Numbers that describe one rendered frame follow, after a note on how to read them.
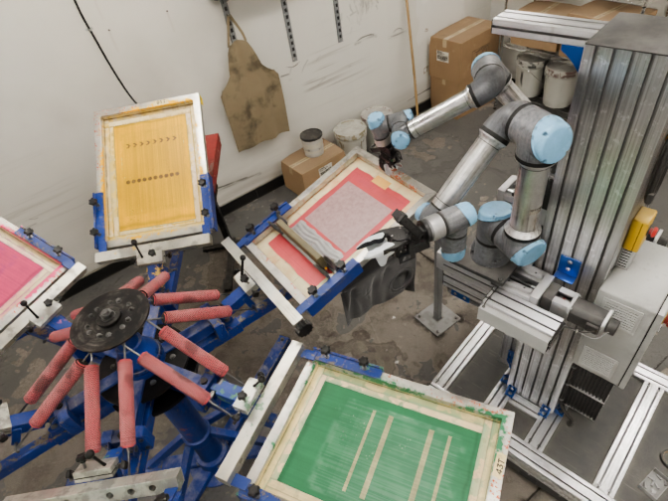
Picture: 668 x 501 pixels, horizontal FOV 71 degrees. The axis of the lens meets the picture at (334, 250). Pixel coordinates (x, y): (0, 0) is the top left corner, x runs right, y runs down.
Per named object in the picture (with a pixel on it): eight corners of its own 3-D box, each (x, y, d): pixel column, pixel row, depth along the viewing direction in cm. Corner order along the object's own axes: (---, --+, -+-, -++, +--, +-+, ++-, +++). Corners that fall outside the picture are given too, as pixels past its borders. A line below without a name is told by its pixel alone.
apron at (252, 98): (287, 127, 421) (259, 1, 349) (292, 129, 416) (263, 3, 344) (237, 151, 402) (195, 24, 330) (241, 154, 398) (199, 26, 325)
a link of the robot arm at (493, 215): (495, 220, 178) (499, 191, 169) (519, 241, 169) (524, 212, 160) (468, 231, 176) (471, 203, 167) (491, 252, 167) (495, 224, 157)
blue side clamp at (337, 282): (356, 264, 208) (352, 255, 203) (363, 270, 205) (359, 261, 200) (306, 310, 204) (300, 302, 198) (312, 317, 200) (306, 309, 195)
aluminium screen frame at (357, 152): (359, 150, 250) (357, 145, 247) (438, 198, 213) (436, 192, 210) (246, 247, 237) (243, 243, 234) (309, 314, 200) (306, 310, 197)
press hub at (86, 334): (232, 413, 285) (137, 257, 193) (262, 463, 260) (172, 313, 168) (173, 453, 272) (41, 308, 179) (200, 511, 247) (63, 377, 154)
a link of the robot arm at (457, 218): (478, 231, 139) (480, 208, 134) (446, 244, 137) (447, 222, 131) (462, 216, 145) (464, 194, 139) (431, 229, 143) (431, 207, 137)
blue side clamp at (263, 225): (290, 209, 244) (285, 200, 239) (296, 213, 241) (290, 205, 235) (247, 247, 239) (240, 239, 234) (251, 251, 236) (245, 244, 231)
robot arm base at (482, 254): (518, 250, 179) (521, 231, 172) (498, 273, 172) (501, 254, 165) (482, 235, 187) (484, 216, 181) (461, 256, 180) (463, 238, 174)
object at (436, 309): (437, 299, 326) (439, 190, 260) (461, 318, 312) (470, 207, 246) (414, 317, 318) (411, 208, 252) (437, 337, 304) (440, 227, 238)
